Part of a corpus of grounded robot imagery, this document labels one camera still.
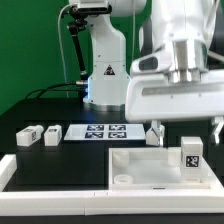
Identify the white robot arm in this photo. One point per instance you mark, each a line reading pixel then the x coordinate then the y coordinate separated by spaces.
pixel 170 81

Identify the white fiducial marker plate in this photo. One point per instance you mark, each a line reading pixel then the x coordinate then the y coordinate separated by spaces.
pixel 107 132

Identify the white square table top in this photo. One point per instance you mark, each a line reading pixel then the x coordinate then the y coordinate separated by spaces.
pixel 154 169

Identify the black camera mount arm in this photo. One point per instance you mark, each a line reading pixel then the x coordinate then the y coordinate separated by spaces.
pixel 75 27

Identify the white camera box top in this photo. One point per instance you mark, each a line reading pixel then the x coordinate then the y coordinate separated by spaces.
pixel 93 6

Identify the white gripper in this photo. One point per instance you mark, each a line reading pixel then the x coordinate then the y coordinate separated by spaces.
pixel 150 95

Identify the white U-shaped border fence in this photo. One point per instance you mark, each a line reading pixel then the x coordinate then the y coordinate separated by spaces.
pixel 49 203

